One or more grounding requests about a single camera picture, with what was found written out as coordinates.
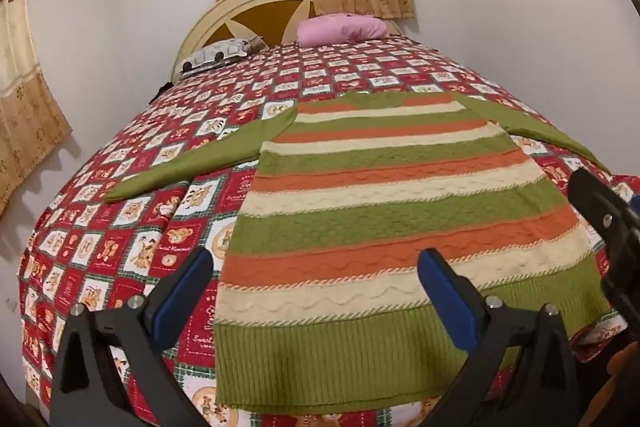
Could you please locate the person's right hand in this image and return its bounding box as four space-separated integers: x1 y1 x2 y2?
579 341 639 427

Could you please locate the red teddy bear bedspread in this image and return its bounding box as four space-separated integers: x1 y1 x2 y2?
16 34 640 427

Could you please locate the grey patterned pillow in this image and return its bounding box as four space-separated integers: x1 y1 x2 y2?
175 36 268 75

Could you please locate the beige side curtain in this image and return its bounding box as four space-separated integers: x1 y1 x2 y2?
0 0 72 208

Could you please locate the green orange cream striped sweater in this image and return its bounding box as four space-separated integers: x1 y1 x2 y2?
105 92 608 415

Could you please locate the pink pillow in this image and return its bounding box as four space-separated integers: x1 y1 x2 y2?
297 13 388 48

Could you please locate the cream wooden headboard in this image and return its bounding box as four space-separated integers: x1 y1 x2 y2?
171 0 401 83

